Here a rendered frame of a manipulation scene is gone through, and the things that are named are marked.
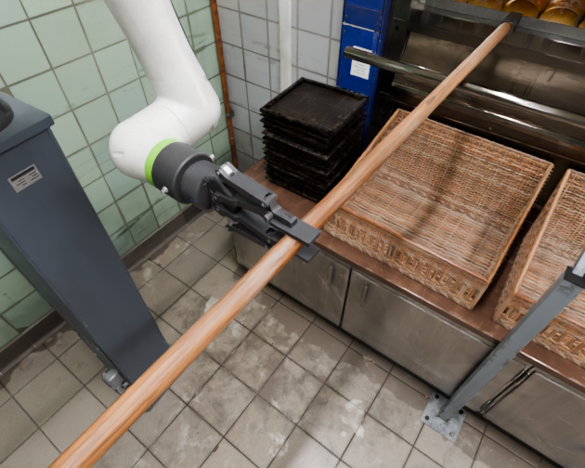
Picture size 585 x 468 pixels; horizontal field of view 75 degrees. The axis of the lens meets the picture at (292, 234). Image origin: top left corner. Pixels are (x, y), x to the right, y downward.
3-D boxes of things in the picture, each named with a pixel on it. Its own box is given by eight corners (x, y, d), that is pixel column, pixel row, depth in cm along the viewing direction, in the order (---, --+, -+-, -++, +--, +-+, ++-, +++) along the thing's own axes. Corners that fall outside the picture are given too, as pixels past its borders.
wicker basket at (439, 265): (383, 163, 165) (397, 105, 144) (519, 222, 142) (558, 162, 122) (319, 230, 139) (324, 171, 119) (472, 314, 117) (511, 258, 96)
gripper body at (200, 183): (209, 149, 63) (252, 171, 59) (216, 188, 69) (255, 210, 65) (174, 172, 59) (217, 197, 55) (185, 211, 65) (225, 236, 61)
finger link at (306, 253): (269, 238, 57) (270, 240, 58) (307, 261, 55) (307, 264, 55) (282, 226, 59) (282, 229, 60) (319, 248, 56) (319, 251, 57)
